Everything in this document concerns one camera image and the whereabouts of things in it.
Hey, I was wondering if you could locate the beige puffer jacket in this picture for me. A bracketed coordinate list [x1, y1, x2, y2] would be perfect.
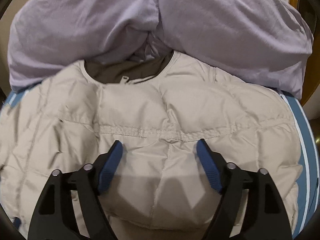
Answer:
[0, 50, 304, 240]

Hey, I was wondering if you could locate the blue white striped bedsheet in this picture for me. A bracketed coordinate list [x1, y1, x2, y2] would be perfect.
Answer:
[0, 84, 320, 240]

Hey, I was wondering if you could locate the lavender pillow right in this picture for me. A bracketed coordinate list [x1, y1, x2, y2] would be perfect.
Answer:
[147, 0, 313, 98]

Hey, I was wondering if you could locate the lavender pillow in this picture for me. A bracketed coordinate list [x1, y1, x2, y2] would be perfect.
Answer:
[147, 0, 313, 98]
[8, 0, 159, 91]

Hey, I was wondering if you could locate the lavender pillow left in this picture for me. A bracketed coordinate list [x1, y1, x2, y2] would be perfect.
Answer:
[8, 0, 159, 91]

